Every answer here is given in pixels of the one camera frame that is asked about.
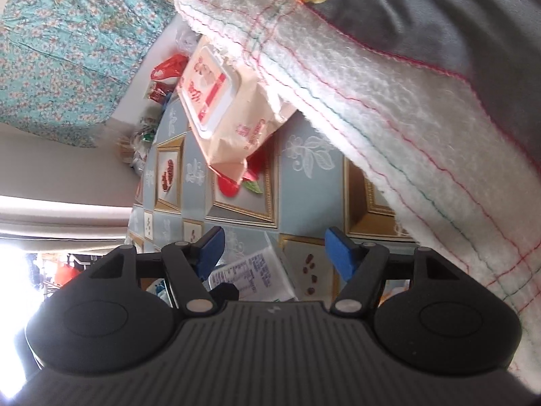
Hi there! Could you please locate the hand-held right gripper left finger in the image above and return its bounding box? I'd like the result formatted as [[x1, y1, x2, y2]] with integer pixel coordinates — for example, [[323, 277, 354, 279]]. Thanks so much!
[[91, 226, 226, 316]]

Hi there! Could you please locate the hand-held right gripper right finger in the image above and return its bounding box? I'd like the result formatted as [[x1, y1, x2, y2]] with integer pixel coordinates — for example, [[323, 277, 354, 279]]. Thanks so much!
[[325, 227, 455, 316]]

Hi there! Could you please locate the blue wet wipes pack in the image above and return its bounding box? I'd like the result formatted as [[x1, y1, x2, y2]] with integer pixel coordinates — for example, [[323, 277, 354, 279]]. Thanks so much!
[[209, 232, 297, 303]]

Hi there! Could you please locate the fruit print tablecloth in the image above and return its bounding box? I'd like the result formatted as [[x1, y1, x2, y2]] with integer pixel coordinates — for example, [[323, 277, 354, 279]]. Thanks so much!
[[127, 97, 423, 305]]

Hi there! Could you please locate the white terry blanket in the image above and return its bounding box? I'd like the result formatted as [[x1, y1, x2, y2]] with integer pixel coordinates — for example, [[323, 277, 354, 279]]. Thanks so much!
[[174, 0, 541, 347]]

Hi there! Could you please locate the pink wet wipes pack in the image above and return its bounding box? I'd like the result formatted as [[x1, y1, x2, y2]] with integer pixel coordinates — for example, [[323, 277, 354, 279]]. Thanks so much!
[[175, 36, 299, 182]]

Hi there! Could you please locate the red snack packet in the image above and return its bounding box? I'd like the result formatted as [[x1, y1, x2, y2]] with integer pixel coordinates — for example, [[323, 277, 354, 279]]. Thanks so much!
[[148, 80, 174, 104]]

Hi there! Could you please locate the red plastic bag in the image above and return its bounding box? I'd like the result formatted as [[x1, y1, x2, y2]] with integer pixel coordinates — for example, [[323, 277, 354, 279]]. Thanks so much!
[[151, 54, 189, 81]]

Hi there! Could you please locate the clear plastic bag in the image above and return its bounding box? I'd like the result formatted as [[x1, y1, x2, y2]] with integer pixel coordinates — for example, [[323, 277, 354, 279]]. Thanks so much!
[[175, 27, 199, 51]]

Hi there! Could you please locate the teal floral curtain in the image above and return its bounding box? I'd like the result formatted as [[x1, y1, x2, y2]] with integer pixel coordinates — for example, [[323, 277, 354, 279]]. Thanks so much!
[[0, 0, 178, 149]]

